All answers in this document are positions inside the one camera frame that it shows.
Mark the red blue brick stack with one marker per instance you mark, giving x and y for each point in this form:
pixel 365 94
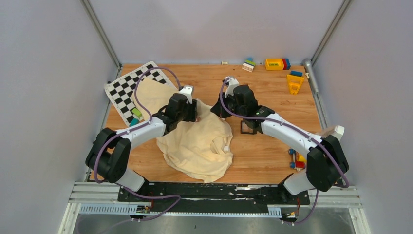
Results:
pixel 286 64

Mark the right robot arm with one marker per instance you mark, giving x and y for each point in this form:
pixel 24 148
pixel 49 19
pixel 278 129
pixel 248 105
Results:
pixel 326 163

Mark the teal block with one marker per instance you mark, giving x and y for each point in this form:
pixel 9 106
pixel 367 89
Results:
pixel 134 122

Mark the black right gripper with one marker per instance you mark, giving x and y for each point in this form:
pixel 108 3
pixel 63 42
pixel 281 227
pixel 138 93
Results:
pixel 218 111

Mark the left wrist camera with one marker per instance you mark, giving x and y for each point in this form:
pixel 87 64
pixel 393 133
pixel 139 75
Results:
pixel 187 91

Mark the colourful toy car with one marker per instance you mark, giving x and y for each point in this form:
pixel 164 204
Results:
pixel 298 161

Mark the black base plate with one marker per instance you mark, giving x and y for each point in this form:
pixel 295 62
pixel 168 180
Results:
pixel 224 198

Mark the cream yellow garment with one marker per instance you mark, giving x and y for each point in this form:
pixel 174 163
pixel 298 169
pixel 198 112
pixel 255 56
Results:
pixel 198 149

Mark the black framed magnifier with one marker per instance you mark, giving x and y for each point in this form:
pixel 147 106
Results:
pixel 245 129

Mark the blue toy brick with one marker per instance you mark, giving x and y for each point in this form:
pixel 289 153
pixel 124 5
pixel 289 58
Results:
pixel 296 73

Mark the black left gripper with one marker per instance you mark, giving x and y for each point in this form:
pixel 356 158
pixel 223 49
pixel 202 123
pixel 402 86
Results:
pixel 193 112

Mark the yellow toy bin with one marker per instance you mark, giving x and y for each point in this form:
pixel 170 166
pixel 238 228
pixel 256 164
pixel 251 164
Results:
pixel 274 64

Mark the white toy brick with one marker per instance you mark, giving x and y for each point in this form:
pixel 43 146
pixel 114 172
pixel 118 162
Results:
pixel 248 67

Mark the green blue brick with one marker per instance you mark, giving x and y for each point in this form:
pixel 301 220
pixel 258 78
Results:
pixel 250 61

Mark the lime green block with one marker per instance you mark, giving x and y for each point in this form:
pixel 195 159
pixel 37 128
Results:
pixel 137 113

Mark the grey metal cylinder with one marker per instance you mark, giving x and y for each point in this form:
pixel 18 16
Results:
pixel 311 75

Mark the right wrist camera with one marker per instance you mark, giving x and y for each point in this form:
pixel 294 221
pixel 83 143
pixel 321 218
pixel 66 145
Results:
pixel 231 83

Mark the yellow toy frame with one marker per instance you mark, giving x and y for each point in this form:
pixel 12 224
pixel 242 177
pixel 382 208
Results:
pixel 294 83

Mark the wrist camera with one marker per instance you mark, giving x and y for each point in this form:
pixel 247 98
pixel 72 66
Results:
pixel 231 83
pixel 187 91

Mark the black white chessboard mat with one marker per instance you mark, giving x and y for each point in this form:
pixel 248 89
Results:
pixel 121 91

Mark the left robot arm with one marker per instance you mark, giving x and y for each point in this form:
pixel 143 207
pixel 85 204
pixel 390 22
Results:
pixel 111 149

